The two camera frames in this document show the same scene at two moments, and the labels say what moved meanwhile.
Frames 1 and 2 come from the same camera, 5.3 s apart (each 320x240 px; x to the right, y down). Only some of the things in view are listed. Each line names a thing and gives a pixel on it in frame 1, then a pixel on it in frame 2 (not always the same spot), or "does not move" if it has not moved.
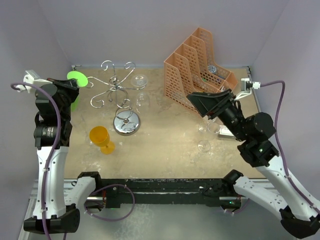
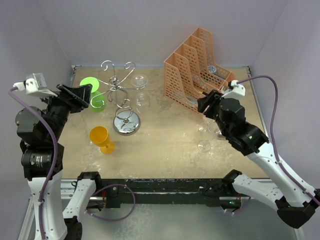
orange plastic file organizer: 189,70 does not move
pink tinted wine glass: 203,126 does not move
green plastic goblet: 82,81 to 97,102
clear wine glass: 142,101 does not move
